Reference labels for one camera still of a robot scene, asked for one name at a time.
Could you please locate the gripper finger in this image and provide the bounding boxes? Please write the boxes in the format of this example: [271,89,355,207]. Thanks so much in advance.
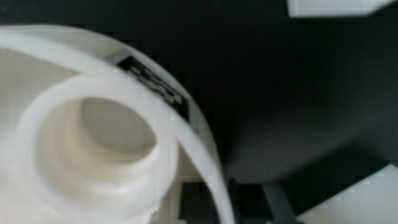
[261,184,298,224]

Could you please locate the white right barrier rail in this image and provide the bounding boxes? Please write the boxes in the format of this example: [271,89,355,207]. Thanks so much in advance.
[286,0,396,17]

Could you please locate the white front barrier rail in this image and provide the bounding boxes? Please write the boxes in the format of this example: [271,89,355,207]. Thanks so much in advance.
[298,165,398,224]

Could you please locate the white barrier rail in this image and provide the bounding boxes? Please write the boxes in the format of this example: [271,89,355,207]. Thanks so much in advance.
[298,165,398,224]
[286,0,396,17]

